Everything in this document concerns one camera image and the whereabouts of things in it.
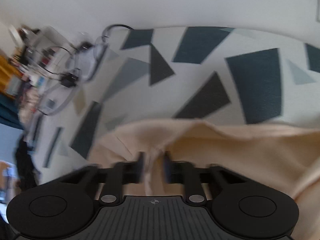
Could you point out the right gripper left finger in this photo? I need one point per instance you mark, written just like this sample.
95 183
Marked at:
116 177

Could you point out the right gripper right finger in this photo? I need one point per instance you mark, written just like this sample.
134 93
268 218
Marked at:
184 173

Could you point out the cream knit cardigan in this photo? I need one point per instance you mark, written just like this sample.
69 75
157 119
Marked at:
283 157

